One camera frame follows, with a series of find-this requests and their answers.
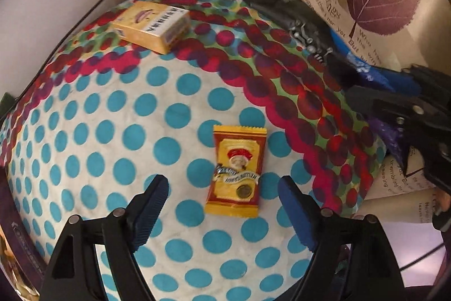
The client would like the black blue snack packet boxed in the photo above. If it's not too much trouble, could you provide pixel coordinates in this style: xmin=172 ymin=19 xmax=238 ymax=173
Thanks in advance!
xmin=243 ymin=0 xmax=410 ymax=170

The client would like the yellow red candy sachet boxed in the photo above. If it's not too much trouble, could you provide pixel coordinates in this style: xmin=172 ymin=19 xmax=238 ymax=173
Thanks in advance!
xmin=204 ymin=124 xmax=267 ymax=218

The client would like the gold rectangular tin tray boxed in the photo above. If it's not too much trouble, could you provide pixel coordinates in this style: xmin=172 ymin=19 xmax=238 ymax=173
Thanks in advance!
xmin=1 ymin=168 xmax=47 ymax=300

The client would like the yellow medicine box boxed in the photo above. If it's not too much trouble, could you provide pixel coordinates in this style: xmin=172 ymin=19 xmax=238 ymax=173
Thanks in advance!
xmin=112 ymin=1 xmax=191 ymax=54

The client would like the white text pillow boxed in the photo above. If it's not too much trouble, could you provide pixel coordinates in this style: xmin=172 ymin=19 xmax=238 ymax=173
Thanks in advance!
xmin=355 ymin=148 xmax=450 ymax=223

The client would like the polka dot table cloth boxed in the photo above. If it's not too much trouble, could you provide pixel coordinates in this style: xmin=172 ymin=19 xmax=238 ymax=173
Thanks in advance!
xmin=1 ymin=0 xmax=385 ymax=300

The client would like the black power adapter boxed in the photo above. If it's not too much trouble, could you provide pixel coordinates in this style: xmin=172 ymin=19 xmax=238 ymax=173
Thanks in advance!
xmin=0 ymin=93 xmax=15 ymax=117

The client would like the black cable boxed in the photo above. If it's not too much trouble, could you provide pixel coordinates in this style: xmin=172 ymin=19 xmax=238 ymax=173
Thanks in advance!
xmin=10 ymin=0 xmax=109 ymax=101

